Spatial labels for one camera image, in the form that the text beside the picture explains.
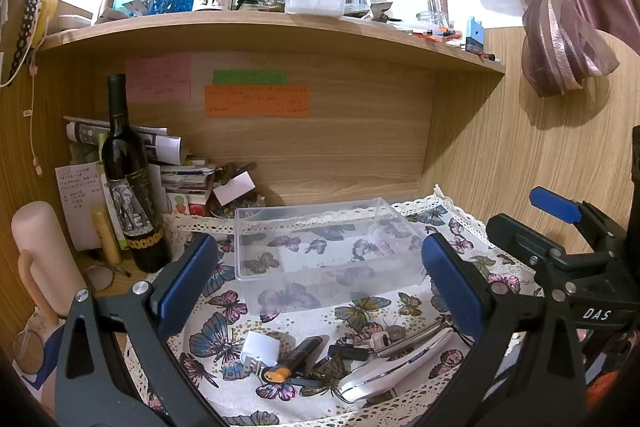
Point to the yellow tube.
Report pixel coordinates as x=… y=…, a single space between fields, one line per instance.
x=106 y=234

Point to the round glass lens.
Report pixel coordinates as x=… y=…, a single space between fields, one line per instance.
x=28 y=352

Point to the wooden shelf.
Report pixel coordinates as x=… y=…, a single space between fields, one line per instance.
x=280 y=32

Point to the white handwritten note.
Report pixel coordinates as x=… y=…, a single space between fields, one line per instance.
x=80 y=207

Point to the white folded card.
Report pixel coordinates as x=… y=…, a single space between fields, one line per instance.
x=232 y=188

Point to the orange sticky note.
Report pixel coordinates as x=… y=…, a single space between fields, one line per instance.
x=257 y=101

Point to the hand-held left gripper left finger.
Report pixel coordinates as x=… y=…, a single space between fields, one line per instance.
x=189 y=271

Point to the black lace band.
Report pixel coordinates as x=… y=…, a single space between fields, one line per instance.
x=25 y=32

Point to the clear lidded container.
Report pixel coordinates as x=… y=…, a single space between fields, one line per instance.
x=315 y=4

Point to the mauve striped curtain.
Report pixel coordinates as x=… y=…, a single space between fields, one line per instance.
x=555 y=27

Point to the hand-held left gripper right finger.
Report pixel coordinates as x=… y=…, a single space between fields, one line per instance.
x=449 y=287

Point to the butterfly print lace cloth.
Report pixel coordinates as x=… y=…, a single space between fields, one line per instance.
x=280 y=307

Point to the clear plastic storage box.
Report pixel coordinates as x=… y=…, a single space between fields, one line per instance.
x=320 y=252

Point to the green sticky note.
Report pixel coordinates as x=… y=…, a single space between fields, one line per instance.
x=249 y=77

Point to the thin metal glasses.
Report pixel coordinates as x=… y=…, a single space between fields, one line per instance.
x=107 y=276

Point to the pink sticky note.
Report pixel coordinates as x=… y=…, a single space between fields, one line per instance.
x=159 y=78

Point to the rolled newspapers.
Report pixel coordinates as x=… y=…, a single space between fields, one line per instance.
x=155 y=139

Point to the small glass jar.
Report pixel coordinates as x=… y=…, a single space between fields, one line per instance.
x=438 y=7

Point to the dark wine bottle elephant label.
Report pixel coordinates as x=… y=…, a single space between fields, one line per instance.
x=131 y=187

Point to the blue plastic block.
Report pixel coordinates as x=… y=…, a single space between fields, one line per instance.
x=475 y=34

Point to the small black stick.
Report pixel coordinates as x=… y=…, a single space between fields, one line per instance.
x=348 y=351

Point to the stack of small boxes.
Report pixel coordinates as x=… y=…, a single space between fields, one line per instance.
x=185 y=189

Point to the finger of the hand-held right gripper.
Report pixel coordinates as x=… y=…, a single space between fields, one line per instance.
x=552 y=205
x=520 y=238

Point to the white charger adapter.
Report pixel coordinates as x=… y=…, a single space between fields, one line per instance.
x=260 y=348

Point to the black lighter orange end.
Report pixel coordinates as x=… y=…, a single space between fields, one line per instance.
x=295 y=357

